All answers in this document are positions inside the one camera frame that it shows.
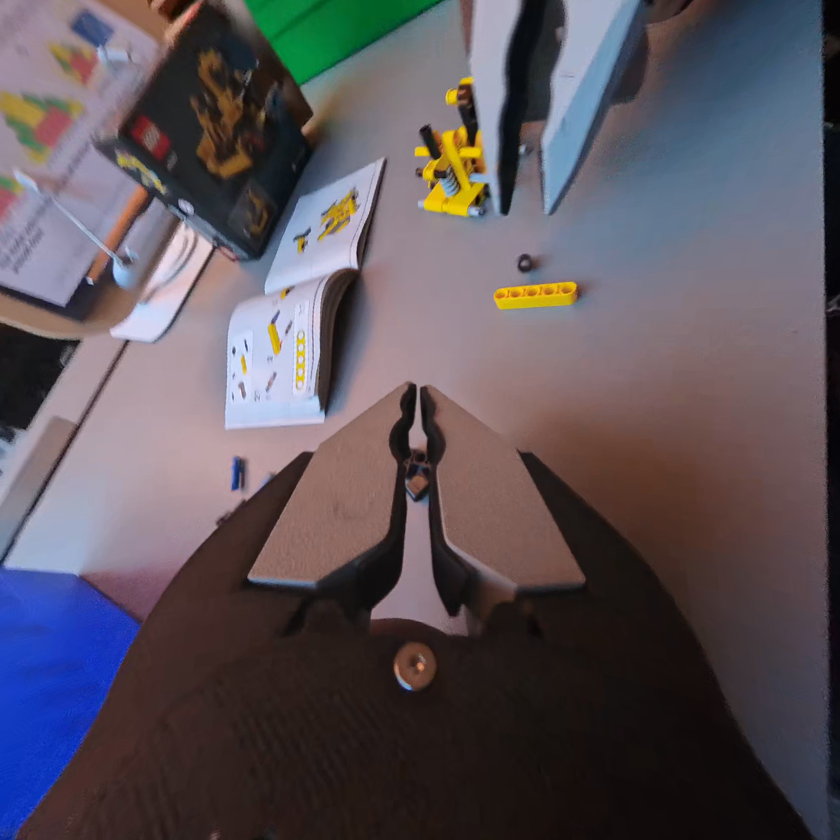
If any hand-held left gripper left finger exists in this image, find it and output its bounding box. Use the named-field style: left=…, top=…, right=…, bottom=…
left=248, top=382, right=419, bottom=621

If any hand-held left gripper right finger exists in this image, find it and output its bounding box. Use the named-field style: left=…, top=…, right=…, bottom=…
left=420, top=385, right=587, bottom=618

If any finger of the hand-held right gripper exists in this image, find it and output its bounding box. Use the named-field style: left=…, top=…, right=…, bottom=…
left=539, top=0, right=647, bottom=216
left=467, top=0, right=568, bottom=217

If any black lego connector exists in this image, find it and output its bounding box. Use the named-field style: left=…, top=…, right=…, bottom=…
left=403, top=448, right=432, bottom=503

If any yellow lego vehicle model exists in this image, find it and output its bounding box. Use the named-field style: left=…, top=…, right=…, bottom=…
left=413, top=77, right=500, bottom=219

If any yellow lego beam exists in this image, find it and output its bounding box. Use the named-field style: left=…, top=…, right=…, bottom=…
left=493, top=281, right=580, bottom=311

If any lego instruction booklet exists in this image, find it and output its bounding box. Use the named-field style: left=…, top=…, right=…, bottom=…
left=224, top=157, right=388, bottom=431

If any black lego box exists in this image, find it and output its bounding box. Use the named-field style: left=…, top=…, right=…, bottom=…
left=92, top=0, right=315, bottom=262

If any green plastic bin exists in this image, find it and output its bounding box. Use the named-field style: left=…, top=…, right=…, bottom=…
left=244, top=0, right=447, bottom=86

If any white rounded board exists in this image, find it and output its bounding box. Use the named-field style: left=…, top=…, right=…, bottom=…
left=108, top=217, right=217, bottom=343

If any white rod stand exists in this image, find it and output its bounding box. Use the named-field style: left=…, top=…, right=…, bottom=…
left=13, top=169, right=140, bottom=290

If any blue plastic bin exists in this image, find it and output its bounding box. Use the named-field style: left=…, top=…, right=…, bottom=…
left=0, top=567, right=142, bottom=840

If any colourful printed poster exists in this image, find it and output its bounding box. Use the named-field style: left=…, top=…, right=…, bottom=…
left=0, top=0, right=165, bottom=309

